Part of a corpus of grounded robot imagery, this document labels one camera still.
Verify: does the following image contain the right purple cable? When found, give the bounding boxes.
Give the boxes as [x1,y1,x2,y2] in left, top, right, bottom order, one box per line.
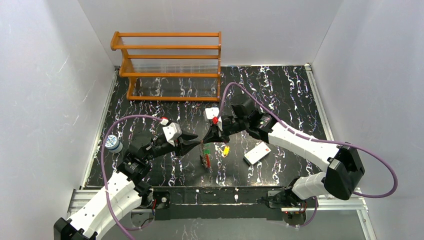
[216,82,398,228]

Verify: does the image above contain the purple cable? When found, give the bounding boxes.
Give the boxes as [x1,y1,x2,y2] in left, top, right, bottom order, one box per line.
[216,82,398,228]
[100,114,167,240]

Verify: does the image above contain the blue white round tin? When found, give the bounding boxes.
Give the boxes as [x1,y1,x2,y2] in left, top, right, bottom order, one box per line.
[104,134,123,154]

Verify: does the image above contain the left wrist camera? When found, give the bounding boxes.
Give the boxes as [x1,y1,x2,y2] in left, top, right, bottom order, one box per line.
[160,117,183,147]

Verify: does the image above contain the yellow tagged key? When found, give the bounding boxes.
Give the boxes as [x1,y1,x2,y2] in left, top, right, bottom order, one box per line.
[221,145,230,158]

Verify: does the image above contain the aluminium frame rail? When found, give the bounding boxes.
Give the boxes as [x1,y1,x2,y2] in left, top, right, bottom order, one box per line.
[304,63,377,240]

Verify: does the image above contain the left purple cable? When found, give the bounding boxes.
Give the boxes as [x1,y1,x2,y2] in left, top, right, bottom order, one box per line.
[100,114,167,240]

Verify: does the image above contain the white card box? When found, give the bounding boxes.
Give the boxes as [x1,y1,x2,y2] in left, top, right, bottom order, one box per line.
[243,142,271,166]

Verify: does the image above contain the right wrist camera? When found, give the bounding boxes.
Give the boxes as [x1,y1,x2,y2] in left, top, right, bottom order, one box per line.
[203,107,222,125]

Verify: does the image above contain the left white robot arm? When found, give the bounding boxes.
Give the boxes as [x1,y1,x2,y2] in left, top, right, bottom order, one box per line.
[53,127,201,240]

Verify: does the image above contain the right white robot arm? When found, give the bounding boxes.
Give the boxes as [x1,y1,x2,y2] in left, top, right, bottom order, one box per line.
[202,99,365,205]

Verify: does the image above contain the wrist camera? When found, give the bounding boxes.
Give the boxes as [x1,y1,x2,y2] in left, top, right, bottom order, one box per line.
[160,117,183,147]
[203,107,222,125]

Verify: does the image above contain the red white key ring bundle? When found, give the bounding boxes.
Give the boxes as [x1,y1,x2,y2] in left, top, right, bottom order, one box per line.
[198,140,213,170]

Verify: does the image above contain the orange wooden rack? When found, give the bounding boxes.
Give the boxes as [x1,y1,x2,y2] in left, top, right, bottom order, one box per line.
[110,31,222,102]

